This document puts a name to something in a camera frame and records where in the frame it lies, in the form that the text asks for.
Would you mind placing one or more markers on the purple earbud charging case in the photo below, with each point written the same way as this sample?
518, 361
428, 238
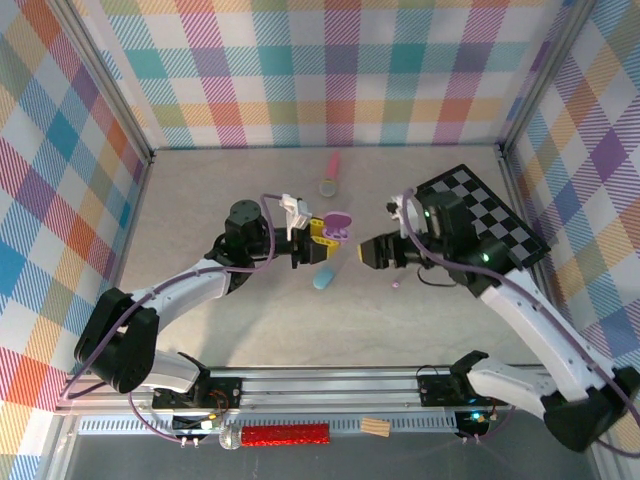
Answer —
336, 220

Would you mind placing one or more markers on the blue earbud charging case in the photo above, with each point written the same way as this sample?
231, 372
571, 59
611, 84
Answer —
325, 277

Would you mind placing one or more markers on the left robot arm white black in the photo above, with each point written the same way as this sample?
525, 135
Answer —
185, 287

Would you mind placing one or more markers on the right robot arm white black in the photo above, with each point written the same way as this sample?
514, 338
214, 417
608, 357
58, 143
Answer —
530, 325

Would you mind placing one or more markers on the black grey checkerboard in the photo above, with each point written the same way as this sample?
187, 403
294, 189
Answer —
500, 215

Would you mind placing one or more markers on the pink toy microphone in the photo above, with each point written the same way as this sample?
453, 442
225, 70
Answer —
332, 167

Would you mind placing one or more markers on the small cork block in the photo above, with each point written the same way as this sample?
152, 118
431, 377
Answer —
376, 426

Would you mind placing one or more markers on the red glitter microphone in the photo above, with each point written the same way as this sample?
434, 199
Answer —
285, 434

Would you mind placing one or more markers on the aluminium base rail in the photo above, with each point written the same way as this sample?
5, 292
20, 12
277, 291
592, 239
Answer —
325, 387

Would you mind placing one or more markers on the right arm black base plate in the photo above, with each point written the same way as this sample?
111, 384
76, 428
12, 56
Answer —
435, 390

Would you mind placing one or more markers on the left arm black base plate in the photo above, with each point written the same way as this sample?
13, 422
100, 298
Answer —
225, 392

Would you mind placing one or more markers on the aluminium frame post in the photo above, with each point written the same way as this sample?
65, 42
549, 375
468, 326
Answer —
107, 85
542, 75

